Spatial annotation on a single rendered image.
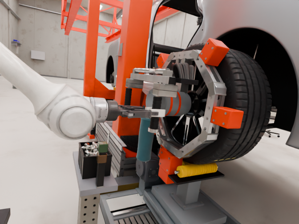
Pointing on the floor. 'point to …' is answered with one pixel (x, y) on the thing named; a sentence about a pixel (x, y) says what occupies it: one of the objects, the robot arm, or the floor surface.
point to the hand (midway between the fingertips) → (155, 111)
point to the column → (88, 209)
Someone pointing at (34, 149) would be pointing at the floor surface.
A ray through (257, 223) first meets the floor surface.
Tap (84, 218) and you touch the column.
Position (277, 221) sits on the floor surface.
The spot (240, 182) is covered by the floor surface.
